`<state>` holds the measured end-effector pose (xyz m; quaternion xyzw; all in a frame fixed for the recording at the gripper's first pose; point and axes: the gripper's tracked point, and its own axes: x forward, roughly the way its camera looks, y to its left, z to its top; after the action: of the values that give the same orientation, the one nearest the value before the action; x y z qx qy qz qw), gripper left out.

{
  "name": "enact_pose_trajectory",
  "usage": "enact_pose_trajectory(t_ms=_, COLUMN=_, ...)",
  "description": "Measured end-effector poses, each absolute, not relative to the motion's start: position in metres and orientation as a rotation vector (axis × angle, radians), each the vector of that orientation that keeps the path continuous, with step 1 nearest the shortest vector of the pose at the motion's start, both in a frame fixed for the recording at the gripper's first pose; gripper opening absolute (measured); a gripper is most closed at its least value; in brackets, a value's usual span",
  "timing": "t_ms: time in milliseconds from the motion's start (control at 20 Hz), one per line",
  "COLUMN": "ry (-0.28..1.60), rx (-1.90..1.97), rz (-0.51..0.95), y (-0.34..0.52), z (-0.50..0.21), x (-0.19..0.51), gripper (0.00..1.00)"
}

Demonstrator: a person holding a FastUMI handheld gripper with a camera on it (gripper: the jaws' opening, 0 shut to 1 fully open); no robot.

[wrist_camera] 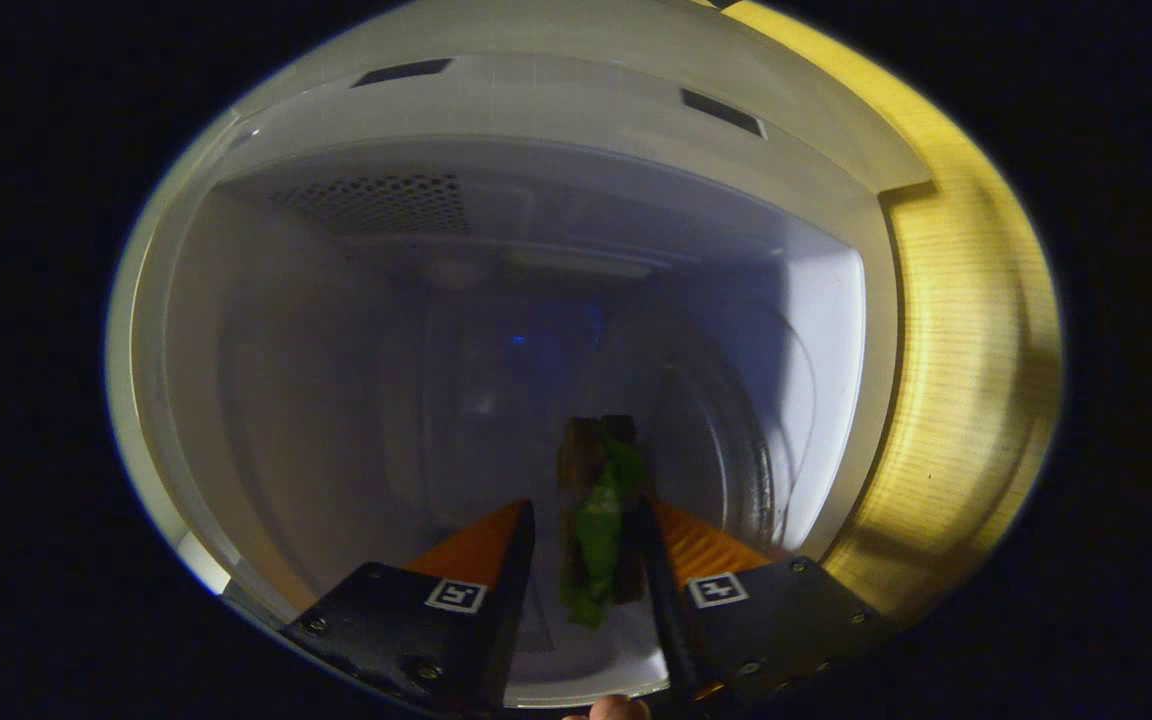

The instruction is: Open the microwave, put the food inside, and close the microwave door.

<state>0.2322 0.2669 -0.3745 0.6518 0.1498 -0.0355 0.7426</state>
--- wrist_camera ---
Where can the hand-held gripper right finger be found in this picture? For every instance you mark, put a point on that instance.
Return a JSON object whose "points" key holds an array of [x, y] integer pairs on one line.
{"points": [[661, 600]]}

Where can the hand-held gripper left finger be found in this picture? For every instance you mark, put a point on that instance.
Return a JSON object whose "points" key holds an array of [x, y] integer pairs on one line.
{"points": [[516, 600]]}

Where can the sandwich with lettuce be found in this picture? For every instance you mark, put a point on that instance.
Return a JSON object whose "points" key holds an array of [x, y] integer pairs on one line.
{"points": [[596, 530]]}

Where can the white microwave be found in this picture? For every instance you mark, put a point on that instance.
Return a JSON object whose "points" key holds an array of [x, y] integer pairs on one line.
{"points": [[336, 400]]}

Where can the glass turntable plate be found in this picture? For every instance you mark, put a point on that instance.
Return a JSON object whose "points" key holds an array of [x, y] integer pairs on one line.
{"points": [[736, 450]]}

